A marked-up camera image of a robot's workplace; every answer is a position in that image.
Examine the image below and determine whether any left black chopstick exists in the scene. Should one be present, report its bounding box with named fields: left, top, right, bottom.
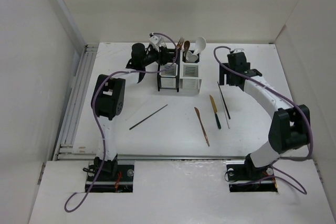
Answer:
left=129, top=104, right=168, bottom=130

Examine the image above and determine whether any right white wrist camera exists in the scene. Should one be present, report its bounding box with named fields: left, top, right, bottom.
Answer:
left=230, top=48, right=244, bottom=54

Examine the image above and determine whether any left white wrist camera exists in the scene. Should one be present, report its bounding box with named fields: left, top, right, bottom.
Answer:
left=149, top=33, right=163, bottom=51

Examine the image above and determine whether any left white chopstick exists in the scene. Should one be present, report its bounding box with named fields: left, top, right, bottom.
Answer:
left=125, top=104, right=145, bottom=121

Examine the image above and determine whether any small white ceramic spoon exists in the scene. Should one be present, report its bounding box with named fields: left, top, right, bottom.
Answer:
left=194, top=37, right=206, bottom=55

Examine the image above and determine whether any right black chopstick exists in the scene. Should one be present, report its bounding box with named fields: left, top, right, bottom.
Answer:
left=217, top=81, right=231, bottom=120

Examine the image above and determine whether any aluminium rail left side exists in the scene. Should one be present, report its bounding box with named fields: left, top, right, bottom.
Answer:
left=51, top=44, right=98, bottom=161

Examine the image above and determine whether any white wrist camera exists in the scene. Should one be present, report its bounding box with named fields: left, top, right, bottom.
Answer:
left=230, top=48, right=244, bottom=54
left=149, top=33, right=163, bottom=51

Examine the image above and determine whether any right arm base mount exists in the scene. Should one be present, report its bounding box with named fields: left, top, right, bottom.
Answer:
left=224, top=163, right=278, bottom=193

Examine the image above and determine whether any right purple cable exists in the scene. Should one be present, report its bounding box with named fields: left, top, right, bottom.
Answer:
left=213, top=46, right=314, bottom=195

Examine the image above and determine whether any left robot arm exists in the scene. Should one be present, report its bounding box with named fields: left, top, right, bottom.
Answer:
left=91, top=43, right=178, bottom=180

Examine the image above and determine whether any white utensil rack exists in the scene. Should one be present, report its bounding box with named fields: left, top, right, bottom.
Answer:
left=180, top=49, right=202, bottom=95

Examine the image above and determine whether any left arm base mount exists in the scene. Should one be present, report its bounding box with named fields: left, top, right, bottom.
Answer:
left=82, top=158, right=135, bottom=193

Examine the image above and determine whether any aluminium rail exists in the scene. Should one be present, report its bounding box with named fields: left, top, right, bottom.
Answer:
left=118, top=154, right=245, bottom=161
left=51, top=44, right=98, bottom=161

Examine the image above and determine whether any brown wooden spoon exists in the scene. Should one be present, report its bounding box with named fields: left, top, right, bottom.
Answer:
left=183, top=40, right=190, bottom=58

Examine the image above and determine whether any white chopstick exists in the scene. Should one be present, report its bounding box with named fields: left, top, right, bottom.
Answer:
left=125, top=104, right=145, bottom=121
left=218, top=86, right=230, bottom=130

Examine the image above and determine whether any rose gold fork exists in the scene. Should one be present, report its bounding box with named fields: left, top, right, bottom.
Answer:
left=175, top=37, right=184, bottom=51

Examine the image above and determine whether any large white ceramic spoon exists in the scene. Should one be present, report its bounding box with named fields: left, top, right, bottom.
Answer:
left=185, top=51, right=199, bottom=63

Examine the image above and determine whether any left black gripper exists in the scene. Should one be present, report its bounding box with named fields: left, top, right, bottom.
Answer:
left=141, top=45, right=173, bottom=67

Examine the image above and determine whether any gold knife green handle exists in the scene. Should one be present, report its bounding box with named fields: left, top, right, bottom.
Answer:
left=209, top=95, right=222, bottom=130

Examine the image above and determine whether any rose gold knife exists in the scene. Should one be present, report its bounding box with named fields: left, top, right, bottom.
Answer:
left=194, top=107, right=210, bottom=147

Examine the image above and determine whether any aluminium rail front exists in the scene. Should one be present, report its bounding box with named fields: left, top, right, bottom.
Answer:
left=118, top=154, right=245, bottom=161

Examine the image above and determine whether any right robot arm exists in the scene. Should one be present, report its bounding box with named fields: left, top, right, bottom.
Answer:
left=219, top=50, right=312, bottom=179

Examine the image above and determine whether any black utensil rack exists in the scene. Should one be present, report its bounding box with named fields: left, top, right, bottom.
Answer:
left=156, top=52, right=180, bottom=92

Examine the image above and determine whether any right white chopstick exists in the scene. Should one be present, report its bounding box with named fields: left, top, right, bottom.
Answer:
left=218, top=86, right=230, bottom=130

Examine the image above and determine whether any black chopstick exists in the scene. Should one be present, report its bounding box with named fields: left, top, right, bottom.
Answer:
left=129, top=104, right=168, bottom=130
left=217, top=81, right=231, bottom=120

